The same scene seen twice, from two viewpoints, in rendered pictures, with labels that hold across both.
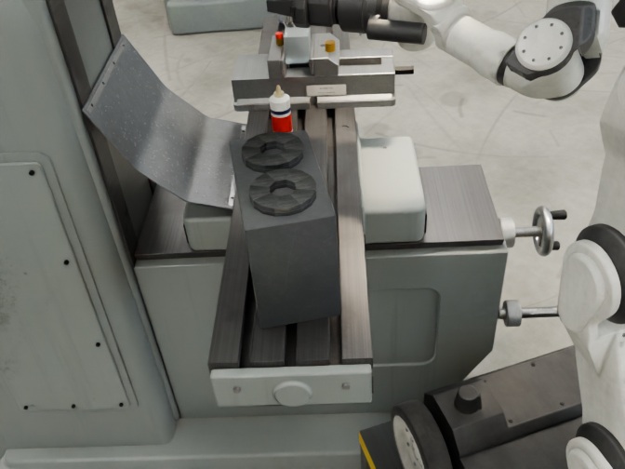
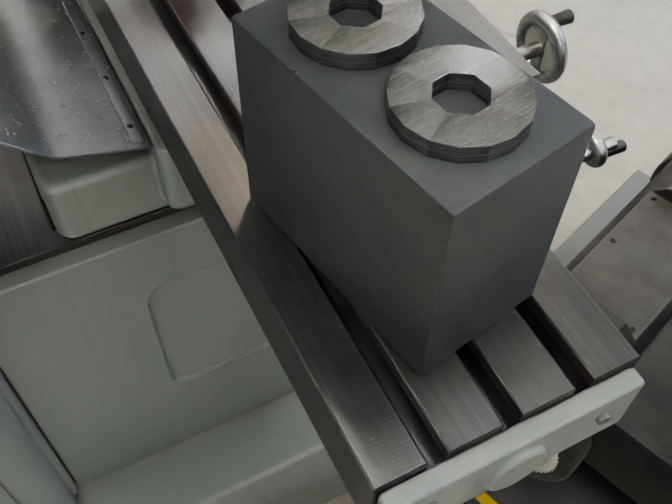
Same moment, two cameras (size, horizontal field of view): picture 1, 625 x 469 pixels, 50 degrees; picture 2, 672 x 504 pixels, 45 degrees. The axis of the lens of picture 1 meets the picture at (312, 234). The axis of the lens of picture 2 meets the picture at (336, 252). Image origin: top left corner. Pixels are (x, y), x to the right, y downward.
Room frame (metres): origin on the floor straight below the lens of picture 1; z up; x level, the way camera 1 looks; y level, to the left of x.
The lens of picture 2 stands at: (0.46, 0.29, 1.49)
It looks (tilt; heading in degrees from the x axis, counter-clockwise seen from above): 53 degrees down; 328
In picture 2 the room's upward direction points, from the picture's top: 2 degrees clockwise
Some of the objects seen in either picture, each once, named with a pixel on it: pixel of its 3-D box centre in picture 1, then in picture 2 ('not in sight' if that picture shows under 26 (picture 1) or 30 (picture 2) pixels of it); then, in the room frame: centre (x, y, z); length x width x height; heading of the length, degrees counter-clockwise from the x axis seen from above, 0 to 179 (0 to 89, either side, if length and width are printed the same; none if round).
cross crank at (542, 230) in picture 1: (526, 232); (522, 53); (1.17, -0.49, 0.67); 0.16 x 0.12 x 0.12; 86
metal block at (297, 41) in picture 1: (298, 44); not in sight; (1.36, 0.00, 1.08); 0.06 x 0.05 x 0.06; 174
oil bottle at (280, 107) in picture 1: (280, 110); not in sight; (1.19, 0.04, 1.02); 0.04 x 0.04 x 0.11
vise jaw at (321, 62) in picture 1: (325, 53); not in sight; (1.35, -0.06, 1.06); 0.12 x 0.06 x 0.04; 174
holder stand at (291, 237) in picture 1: (284, 222); (394, 159); (0.78, 0.04, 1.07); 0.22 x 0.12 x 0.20; 7
